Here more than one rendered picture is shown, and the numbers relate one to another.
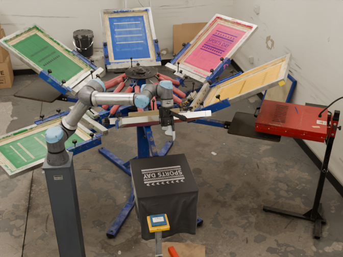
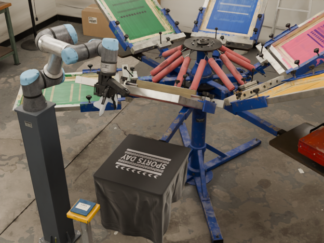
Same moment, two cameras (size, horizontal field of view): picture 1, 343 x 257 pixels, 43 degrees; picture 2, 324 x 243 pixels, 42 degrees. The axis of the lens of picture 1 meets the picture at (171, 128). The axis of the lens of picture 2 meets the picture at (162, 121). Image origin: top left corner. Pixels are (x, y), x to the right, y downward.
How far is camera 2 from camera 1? 158 cm
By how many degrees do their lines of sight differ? 29
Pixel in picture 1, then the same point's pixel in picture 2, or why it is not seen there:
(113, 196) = not seen: hidden behind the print
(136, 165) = (127, 142)
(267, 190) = not seen: outside the picture
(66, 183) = (35, 133)
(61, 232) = (36, 183)
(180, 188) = (144, 183)
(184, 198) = (144, 197)
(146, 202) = (102, 184)
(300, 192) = not seen: outside the picture
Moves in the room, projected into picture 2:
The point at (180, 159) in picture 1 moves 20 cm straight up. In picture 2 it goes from (180, 153) to (180, 126)
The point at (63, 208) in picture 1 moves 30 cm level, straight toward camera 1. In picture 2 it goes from (35, 158) to (9, 187)
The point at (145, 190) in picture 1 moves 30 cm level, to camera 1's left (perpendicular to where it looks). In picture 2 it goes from (107, 171) to (71, 155)
